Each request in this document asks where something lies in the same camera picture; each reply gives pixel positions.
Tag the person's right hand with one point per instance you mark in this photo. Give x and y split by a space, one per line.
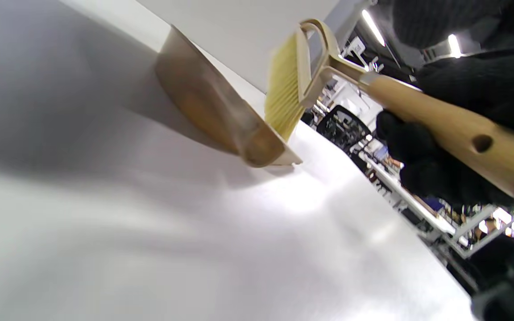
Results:
426 165

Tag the person's left hand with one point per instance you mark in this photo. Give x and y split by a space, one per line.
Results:
440 18

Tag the beige plastic dustpan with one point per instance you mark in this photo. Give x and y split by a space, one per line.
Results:
212 98

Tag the ceiling light strip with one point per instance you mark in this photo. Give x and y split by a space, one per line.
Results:
373 26
454 45

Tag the white metal rack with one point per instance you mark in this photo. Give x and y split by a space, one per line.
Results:
422 209

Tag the black mesh office chair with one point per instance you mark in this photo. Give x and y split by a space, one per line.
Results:
341 127

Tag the white partition panel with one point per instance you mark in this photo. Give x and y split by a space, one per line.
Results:
239 35

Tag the white table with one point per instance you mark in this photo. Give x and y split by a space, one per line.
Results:
194 245

